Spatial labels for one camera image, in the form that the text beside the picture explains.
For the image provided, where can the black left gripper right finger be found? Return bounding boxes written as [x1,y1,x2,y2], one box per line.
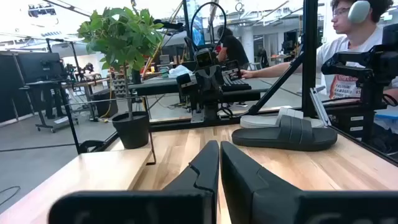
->
[220,141,398,224]

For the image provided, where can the white plastic bag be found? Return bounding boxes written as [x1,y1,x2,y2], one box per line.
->
[167,64,194,78]

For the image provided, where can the black bin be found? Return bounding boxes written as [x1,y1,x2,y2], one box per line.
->
[92,88,119,118]

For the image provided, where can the black floor cable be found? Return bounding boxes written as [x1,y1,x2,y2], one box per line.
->
[0,185,21,206]

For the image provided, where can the green potted plant black pot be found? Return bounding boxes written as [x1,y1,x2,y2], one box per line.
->
[76,6,165,150]

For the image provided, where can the person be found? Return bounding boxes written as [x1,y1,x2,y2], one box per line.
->
[216,26,249,71]
[241,0,398,103]

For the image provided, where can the dark grey rubber slide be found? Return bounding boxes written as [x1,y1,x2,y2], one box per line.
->
[231,114,339,152]

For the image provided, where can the silver frame bracket plate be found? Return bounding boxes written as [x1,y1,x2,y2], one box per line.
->
[309,86,333,127]

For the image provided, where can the white rubber slide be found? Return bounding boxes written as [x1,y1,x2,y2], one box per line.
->
[239,106,325,129]

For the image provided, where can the black computer monitor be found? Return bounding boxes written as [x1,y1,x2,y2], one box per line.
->
[17,52,65,84]

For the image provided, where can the black keyboard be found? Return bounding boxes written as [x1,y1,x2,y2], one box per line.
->
[222,76,252,93]

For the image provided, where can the black aluminium table frame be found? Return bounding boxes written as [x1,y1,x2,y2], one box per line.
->
[93,0,398,166]

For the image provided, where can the black drawer cabinet white labels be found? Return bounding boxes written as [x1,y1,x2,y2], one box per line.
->
[325,105,377,141]

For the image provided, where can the black desk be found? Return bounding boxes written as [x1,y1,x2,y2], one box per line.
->
[129,76,271,103]

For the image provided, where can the wooden shelf black metal frame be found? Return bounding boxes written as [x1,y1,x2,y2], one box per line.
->
[0,95,157,224]

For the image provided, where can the black rolling stand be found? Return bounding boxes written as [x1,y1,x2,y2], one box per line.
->
[19,79,80,134]

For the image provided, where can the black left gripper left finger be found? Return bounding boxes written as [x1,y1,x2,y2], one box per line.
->
[48,139,220,224]

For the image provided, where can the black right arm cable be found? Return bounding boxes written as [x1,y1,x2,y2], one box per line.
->
[190,1,227,52]

